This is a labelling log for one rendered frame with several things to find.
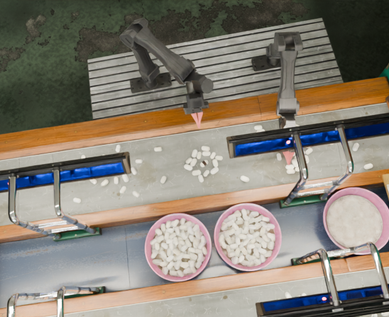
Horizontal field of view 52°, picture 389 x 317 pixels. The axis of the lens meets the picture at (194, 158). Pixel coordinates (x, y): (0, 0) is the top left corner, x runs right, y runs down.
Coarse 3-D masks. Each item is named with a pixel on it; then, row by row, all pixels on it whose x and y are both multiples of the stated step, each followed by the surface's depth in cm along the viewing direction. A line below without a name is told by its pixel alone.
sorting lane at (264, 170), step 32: (224, 128) 178; (0, 160) 179; (32, 160) 178; (64, 160) 177; (160, 160) 175; (224, 160) 173; (256, 160) 172; (320, 160) 171; (384, 160) 169; (32, 192) 173; (64, 192) 173; (96, 192) 172; (128, 192) 171; (160, 192) 170; (192, 192) 169; (224, 192) 169; (0, 224) 170
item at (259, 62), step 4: (264, 56) 195; (252, 60) 195; (256, 60) 195; (260, 60) 195; (264, 60) 194; (268, 60) 191; (272, 60) 189; (276, 60) 189; (280, 60) 194; (252, 64) 195; (256, 64) 194; (260, 64) 194; (264, 64) 194; (268, 64) 193; (272, 64) 192; (276, 64) 192; (280, 64) 193; (256, 68) 193; (260, 68) 193; (264, 68) 193; (268, 68) 193; (272, 68) 194
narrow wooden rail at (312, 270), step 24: (312, 264) 155; (336, 264) 155; (360, 264) 154; (384, 264) 154; (144, 288) 156; (168, 288) 155; (192, 288) 155; (216, 288) 154; (0, 312) 156; (24, 312) 155; (48, 312) 155; (72, 312) 155
